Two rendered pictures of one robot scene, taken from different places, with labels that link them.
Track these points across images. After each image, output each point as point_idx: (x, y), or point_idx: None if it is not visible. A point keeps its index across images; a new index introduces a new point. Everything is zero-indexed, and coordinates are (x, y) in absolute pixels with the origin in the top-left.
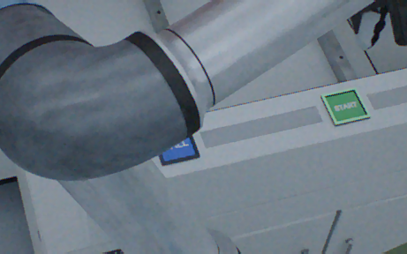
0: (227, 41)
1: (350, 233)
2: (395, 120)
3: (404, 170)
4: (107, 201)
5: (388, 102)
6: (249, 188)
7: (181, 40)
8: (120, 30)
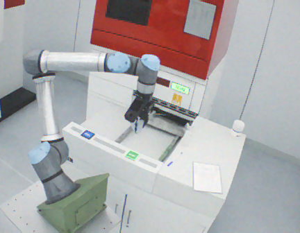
0: (53, 55)
1: (130, 208)
2: (139, 165)
3: (144, 191)
4: (38, 95)
5: (144, 162)
6: (98, 160)
7: (49, 52)
8: (119, 127)
